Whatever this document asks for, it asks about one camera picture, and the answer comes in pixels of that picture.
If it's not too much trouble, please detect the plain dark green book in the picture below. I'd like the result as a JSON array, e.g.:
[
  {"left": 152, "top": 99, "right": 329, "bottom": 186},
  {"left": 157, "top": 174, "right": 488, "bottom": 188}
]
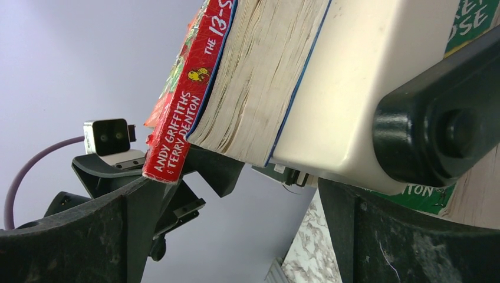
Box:
[{"left": 251, "top": 163, "right": 318, "bottom": 188}]

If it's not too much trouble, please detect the green 104-storey treehouse book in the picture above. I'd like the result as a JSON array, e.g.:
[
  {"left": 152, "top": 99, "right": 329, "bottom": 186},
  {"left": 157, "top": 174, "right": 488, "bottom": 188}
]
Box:
[{"left": 373, "top": 1, "right": 499, "bottom": 215}]

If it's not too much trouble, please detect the red spine book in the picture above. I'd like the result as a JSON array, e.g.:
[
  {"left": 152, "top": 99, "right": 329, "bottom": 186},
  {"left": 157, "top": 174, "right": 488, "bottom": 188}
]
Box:
[{"left": 142, "top": 1, "right": 238, "bottom": 183}]

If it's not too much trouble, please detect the dark bottom book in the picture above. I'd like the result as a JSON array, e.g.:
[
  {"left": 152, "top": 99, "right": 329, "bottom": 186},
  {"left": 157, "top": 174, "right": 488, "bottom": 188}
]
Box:
[{"left": 187, "top": 1, "right": 330, "bottom": 167}]

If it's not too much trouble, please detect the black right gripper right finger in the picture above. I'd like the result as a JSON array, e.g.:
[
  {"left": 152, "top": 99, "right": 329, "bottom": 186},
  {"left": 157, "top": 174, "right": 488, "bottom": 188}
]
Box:
[{"left": 318, "top": 179, "right": 499, "bottom": 282}]

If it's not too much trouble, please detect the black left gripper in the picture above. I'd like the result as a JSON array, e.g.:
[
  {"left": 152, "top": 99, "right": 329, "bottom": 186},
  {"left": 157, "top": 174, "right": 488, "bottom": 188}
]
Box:
[{"left": 42, "top": 144, "right": 246, "bottom": 262}]

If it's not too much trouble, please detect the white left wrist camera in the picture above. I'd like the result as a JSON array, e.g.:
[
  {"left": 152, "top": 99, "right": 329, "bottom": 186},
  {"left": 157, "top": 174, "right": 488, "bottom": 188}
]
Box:
[{"left": 83, "top": 119, "right": 146, "bottom": 170}]

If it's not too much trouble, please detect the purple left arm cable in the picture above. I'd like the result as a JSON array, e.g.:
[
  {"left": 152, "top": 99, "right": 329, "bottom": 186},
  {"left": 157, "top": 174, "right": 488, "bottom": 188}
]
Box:
[{"left": 4, "top": 135, "right": 87, "bottom": 231}]

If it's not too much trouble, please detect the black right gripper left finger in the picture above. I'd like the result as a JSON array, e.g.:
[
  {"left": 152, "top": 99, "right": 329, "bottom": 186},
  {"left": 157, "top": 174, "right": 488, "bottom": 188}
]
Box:
[{"left": 1, "top": 177, "right": 175, "bottom": 282}]

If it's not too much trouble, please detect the beige black three-tier shelf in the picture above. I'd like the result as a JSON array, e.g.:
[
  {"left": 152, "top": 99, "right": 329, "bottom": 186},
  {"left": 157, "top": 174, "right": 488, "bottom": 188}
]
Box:
[{"left": 269, "top": 0, "right": 500, "bottom": 196}]

